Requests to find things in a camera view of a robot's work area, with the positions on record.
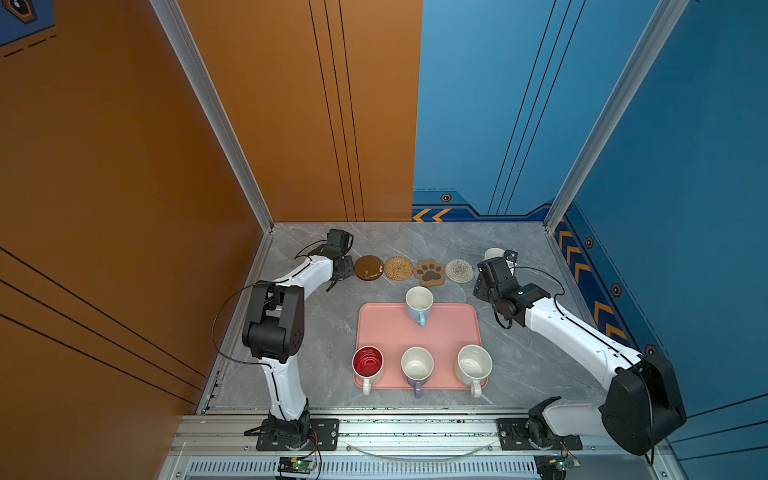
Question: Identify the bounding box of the left circuit board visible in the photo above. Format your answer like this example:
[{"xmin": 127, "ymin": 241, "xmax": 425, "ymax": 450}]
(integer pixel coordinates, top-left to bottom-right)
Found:
[{"xmin": 276, "ymin": 456, "xmax": 318, "ymax": 479}]

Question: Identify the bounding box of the aluminium front rail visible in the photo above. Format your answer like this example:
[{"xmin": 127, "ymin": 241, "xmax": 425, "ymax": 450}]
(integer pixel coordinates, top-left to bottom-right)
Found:
[{"xmin": 159, "ymin": 409, "xmax": 686, "ymax": 479}]

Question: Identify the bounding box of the multicolour woven round coaster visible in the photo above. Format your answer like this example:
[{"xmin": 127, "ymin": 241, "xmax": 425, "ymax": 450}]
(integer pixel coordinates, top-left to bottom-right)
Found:
[{"xmin": 445, "ymin": 259, "xmax": 474, "ymax": 284}]

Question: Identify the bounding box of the glossy round wooden coaster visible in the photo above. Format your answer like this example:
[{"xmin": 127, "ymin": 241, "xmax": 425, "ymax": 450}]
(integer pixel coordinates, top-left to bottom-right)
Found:
[{"xmin": 354, "ymin": 255, "xmax": 384, "ymax": 281}]

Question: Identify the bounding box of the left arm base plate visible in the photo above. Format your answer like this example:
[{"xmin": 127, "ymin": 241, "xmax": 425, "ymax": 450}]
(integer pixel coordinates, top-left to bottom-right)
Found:
[{"xmin": 256, "ymin": 418, "xmax": 340, "ymax": 452}]

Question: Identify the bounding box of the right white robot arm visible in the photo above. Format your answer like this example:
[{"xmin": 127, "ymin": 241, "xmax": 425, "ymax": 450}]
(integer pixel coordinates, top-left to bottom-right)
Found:
[{"xmin": 473, "ymin": 250, "xmax": 688, "ymax": 456}]

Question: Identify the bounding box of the woven rattan round coaster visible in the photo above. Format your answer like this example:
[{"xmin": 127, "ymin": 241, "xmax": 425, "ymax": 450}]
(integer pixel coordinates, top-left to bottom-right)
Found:
[{"xmin": 384, "ymin": 257, "xmax": 414, "ymax": 281}]

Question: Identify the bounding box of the aluminium corner post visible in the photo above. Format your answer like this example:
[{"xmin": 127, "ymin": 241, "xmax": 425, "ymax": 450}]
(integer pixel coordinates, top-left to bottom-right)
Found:
[
  {"xmin": 543, "ymin": 0, "xmax": 689, "ymax": 234},
  {"xmin": 150, "ymin": 0, "xmax": 274, "ymax": 234}
]

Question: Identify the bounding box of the light blue mug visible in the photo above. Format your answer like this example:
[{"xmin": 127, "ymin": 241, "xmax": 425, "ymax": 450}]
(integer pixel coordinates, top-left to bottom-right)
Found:
[{"xmin": 405, "ymin": 286, "xmax": 434, "ymax": 327}]

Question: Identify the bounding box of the red inside white mug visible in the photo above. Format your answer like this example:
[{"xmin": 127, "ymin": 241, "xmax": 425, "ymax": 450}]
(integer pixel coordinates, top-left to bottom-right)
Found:
[{"xmin": 352, "ymin": 345, "xmax": 384, "ymax": 395}]

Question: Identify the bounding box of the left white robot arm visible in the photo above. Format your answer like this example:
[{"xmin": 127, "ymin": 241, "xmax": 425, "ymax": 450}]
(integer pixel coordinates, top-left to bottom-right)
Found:
[{"xmin": 241, "ymin": 229, "xmax": 354, "ymax": 449}]

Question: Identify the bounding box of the purple handled white mug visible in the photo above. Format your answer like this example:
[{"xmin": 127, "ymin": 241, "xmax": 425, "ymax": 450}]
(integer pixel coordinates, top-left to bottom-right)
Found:
[{"xmin": 401, "ymin": 346, "xmax": 435, "ymax": 399}]

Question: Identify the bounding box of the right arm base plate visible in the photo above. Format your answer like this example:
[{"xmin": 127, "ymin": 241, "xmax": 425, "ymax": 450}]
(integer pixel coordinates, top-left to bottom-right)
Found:
[{"xmin": 496, "ymin": 417, "xmax": 583, "ymax": 451}]

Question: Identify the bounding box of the aluminium corner post right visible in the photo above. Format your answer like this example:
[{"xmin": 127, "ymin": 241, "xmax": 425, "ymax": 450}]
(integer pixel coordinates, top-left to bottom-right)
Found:
[{"xmin": 543, "ymin": 0, "xmax": 689, "ymax": 234}]

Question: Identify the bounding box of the right circuit board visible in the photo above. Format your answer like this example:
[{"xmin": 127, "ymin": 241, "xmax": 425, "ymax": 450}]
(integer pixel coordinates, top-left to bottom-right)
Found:
[{"xmin": 534, "ymin": 456, "xmax": 581, "ymax": 480}]

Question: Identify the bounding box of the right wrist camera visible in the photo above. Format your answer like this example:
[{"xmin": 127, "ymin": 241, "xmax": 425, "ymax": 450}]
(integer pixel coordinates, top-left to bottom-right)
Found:
[{"xmin": 503, "ymin": 249, "xmax": 518, "ymax": 267}]

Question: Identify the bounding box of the pink rectangular tray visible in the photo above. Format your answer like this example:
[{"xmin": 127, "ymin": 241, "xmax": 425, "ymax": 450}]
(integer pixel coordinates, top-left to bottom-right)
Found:
[{"xmin": 356, "ymin": 303, "xmax": 482, "ymax": 391}]

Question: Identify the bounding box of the aluminium corner post left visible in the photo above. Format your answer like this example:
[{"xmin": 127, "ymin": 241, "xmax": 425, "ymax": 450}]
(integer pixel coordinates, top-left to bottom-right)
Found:
[{"xmin": 150, "ymin": 0, "xmax": 274, "ymax": 234}]

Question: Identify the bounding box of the circuit board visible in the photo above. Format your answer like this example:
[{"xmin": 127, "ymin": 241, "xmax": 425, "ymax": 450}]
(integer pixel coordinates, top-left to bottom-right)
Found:
[
  {"xmin": 534, "ymin": 456, "xmax": 581, "ymax": 480},
  {"xmin": 276, "ymin": 456, "xmax": 318, "ymax": 479}
]

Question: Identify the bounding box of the cork paw print coaster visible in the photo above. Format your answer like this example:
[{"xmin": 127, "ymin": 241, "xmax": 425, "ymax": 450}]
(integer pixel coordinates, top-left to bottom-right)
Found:
[{"xmin": 413, "ymin": 259, "xmax": 446, "ymax": 288}]

